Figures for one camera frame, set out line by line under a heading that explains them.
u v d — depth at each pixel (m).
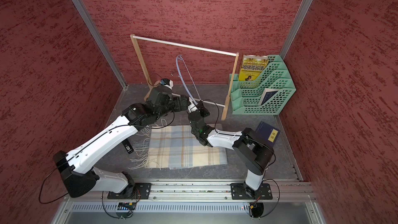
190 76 0.90
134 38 0.84
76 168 0.39
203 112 0.75
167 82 0.62
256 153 0.46
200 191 0.76
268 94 0.94
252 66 1.06
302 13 0.81
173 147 0.88
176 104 0.62
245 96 1.14
